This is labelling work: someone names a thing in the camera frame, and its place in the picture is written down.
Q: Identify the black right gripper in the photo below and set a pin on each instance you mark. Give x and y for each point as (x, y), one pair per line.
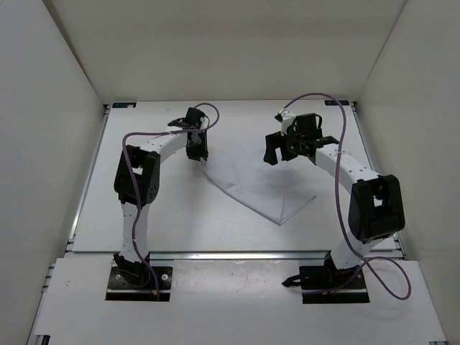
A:
(275, 141)

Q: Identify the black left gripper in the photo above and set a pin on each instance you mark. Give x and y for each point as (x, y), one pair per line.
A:
(203, 152)

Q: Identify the white skirt cloth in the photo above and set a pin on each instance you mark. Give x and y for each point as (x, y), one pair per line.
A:
(276, 192)

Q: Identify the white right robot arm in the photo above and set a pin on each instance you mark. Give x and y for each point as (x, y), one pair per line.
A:
(375, 202)

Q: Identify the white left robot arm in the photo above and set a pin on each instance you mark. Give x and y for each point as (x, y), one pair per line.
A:
(137, 184)

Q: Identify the right corner label sticker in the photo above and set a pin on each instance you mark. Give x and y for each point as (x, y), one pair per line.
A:
(333, 103)

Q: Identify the corner label sticker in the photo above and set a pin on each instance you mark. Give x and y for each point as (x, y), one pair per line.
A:
(333, 103)
(124, 105)

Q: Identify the left corner label sticker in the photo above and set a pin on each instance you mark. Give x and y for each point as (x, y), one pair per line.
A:
(124, 105)

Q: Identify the white front cover board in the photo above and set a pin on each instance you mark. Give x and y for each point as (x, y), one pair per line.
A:
(225, 302)

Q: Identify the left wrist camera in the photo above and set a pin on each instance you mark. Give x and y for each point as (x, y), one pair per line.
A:
(194, 119)

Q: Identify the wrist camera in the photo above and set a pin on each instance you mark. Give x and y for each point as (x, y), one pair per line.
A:
(305, 125)
(194, 119)

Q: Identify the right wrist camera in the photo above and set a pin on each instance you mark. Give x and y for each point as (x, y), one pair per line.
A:
(305, 125)

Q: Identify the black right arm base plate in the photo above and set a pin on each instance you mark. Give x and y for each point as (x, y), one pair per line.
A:
(327, 285)

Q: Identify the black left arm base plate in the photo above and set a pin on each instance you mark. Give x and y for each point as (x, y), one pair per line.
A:
(122, 287)

